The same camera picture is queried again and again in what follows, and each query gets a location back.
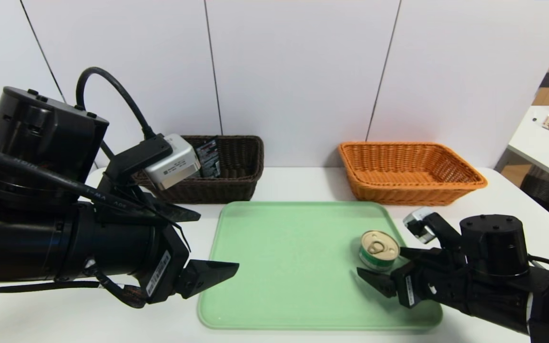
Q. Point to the gold lid green label can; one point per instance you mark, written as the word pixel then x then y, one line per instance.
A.
pixel 378 247

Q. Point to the light green plastic tray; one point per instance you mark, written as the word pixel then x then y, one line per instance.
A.
pixel 293 276

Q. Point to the white side table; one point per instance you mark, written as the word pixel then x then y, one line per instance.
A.
pixel 541 147

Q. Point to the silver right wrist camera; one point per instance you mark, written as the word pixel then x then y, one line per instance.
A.
pixel 420 224

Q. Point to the orange wicker basket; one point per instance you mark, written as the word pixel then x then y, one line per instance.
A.
pixel 398 195

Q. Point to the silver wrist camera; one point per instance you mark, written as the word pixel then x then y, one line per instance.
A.
pixel 420 224
pixel 174 164

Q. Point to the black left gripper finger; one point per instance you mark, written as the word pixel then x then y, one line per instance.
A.
pixel 208 276
pixel 179 213

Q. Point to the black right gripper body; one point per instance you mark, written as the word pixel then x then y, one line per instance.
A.
pixel 408 289

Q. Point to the black cosmetic tube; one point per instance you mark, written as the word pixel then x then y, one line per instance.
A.
pixel 209 157

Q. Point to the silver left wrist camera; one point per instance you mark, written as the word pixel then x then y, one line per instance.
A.
pixel 174 164

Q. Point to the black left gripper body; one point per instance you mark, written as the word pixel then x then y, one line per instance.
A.
pixel 163 270

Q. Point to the dark brown wicker basket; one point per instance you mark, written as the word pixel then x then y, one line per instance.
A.
pixel 236 186

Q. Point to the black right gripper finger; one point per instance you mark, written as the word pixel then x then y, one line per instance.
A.
pixel 379 282
pixel 415 257

